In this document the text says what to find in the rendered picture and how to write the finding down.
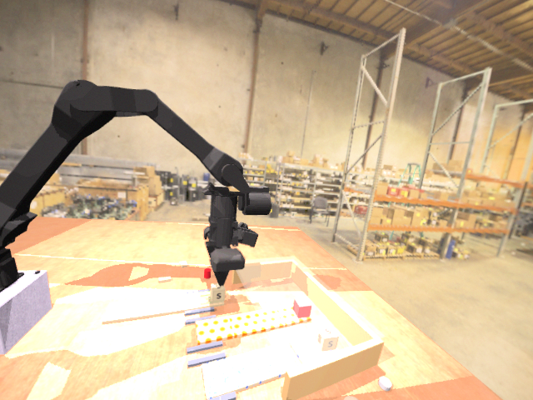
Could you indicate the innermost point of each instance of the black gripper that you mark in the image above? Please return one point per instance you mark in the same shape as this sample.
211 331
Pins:
223 258

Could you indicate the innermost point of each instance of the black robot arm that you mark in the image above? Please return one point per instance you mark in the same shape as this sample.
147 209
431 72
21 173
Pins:
81 109

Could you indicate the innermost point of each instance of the tan cube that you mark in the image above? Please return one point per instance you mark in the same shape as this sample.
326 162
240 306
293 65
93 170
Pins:
217 293

